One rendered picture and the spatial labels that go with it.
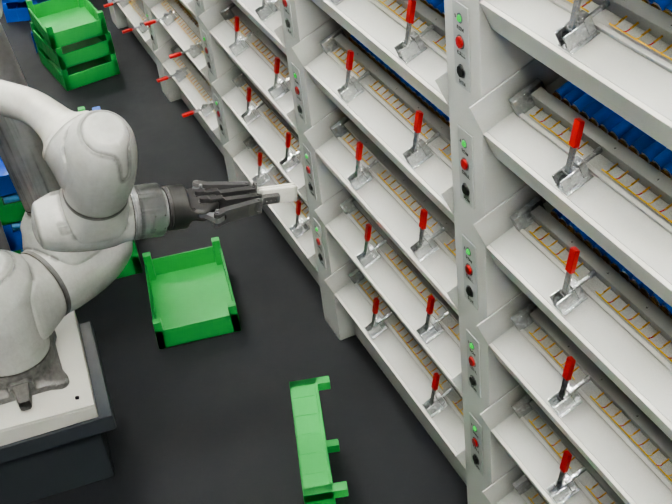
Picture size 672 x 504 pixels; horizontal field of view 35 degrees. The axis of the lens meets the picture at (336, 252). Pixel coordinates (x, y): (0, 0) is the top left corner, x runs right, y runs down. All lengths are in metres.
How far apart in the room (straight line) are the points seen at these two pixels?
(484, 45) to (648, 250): 0.36
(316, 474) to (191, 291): 0.92
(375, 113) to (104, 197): 0.54
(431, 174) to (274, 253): 1.16
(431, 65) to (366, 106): 0.33
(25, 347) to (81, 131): 0.68
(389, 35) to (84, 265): 0.81
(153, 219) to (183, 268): 1.08
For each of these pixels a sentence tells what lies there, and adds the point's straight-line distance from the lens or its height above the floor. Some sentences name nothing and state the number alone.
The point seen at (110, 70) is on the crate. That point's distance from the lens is 3.91.
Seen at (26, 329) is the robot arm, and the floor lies 0.39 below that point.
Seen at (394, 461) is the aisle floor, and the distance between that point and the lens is 2.25.
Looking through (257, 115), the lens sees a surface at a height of 0.35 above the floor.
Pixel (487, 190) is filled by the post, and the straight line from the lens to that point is 1.53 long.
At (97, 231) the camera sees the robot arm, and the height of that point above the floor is 0.73.
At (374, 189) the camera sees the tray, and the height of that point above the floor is 0.54.
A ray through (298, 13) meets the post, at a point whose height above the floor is 0.83.
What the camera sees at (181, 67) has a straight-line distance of 3.46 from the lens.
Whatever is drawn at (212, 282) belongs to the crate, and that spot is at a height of 0.00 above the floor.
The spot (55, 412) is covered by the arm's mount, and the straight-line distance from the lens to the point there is 2.17.
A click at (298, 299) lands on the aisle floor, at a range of 2.67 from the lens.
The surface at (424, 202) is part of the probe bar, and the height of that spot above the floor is 0.58.
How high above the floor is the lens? 1.66
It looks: 36 degrees down
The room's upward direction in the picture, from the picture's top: 7 degrees counter-clockwise
